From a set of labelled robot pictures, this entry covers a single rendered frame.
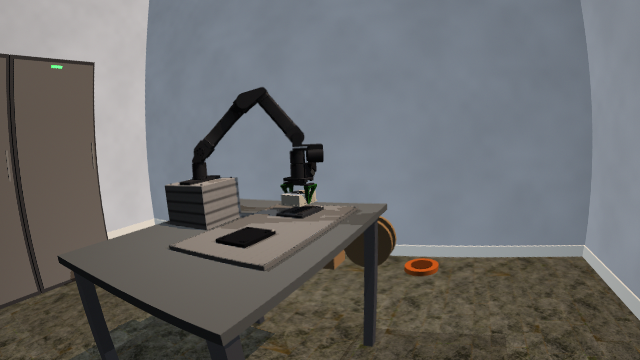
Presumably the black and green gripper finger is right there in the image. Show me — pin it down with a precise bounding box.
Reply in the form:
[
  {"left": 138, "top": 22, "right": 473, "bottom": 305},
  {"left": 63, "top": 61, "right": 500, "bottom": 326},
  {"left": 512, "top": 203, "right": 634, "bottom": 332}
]
[
  {"left": 304, "top": 184, "right": 317, "bottom": 204},
  {"left": 281, "top": 183, "right": 294, "bottom": 193}
]

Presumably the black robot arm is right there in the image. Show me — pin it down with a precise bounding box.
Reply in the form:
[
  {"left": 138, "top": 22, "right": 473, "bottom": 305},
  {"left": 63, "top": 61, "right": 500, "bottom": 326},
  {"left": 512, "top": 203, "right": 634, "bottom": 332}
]
[{"left": 180, "top": 87, "right": 324, "bottom": 185}]

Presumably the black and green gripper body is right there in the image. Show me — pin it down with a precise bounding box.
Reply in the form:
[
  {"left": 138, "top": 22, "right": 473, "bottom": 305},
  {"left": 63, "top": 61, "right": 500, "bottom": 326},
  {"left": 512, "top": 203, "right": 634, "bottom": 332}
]
[{"left": 283, "top": 163, "right": 314, "bottom": 186}]

